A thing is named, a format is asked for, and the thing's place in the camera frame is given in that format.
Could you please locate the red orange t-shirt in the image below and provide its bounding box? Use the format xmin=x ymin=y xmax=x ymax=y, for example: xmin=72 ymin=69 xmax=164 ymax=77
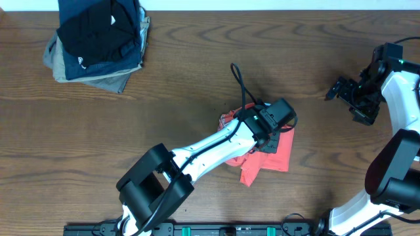
xmin=217 ymin=102 xmax=295 ymax=188

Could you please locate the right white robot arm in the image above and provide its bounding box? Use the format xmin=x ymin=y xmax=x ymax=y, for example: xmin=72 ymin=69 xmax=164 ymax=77
xmin=315 ymin=58 xmax=419 ymax=235

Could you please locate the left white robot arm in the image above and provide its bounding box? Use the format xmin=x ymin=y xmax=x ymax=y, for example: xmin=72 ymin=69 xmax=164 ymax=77
xmin=116 ymin=106 xmax=289 ymax=235

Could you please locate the grey khaki folded garment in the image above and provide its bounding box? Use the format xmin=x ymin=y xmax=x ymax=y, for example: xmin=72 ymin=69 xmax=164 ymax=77
xmin=43 ymin=7 xmax=150 ymax=94

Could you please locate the black folded garment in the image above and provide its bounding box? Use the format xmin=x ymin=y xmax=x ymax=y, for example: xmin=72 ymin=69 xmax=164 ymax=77
xmin=57 ymin=0 xmax=138 ymax=68

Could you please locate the navy blue folded garment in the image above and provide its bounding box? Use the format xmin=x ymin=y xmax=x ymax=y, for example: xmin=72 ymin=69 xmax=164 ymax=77
xmin=56 ymin=0 xmax=140 ymax=81

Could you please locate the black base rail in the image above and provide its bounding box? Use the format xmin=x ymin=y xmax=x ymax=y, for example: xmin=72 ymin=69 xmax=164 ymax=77
xmin=64 ymin=221 xmax=393 ymax=236

